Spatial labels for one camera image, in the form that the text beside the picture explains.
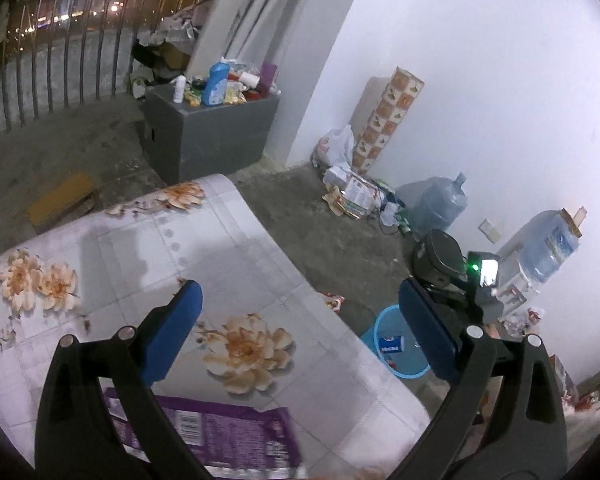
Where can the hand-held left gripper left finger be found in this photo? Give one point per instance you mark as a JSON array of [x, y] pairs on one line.
[[177, 320]]

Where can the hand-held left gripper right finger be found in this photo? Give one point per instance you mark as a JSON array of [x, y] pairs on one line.
[[430, 330]]

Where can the blue mesh waste basket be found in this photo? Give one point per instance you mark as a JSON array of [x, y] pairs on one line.
[[400, 321]]

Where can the purple and yellow snack bag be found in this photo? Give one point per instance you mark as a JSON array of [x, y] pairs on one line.
[[230, 435]]

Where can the white water dispenser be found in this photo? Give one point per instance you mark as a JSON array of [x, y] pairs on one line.
[[517, 295]]

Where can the black rice cooker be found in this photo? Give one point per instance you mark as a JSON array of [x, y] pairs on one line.
[[437, 255]]

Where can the floral tablecloth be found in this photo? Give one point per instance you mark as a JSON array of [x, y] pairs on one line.
[[130, 270]]

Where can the water jug with label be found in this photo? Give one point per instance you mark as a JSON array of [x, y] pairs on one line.
[[550, 245]]

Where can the blue water jug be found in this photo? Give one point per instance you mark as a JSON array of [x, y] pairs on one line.
[[437, 205]]

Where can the red snack wrapper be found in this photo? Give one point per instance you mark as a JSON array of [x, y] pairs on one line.
[[332, 302]]

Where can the pile of papers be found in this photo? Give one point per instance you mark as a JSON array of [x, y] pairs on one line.
[[357, 192]]

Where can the yellow wooden stool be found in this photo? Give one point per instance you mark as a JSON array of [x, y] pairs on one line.
[[60, 200]]

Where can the grey cabinet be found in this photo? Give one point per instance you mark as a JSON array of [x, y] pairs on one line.
[[215, 135]]

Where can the tall patterned box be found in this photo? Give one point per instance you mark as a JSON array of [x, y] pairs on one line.
[[387, 120]]

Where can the white plastic bag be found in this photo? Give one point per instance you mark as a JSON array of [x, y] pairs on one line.
[[337, 145]]

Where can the small white bottle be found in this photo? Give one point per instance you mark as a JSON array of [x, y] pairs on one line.
[[180, 90]]

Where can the blue detergent bottle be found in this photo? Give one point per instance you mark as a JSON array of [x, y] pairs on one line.
[[215, 85]]

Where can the white tube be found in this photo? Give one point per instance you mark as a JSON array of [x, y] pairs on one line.
[[249, 81]]

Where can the purple box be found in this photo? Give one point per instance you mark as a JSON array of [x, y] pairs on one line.
[[269, 75]]

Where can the wall socket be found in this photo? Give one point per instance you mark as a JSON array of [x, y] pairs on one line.
[[489, 229]]

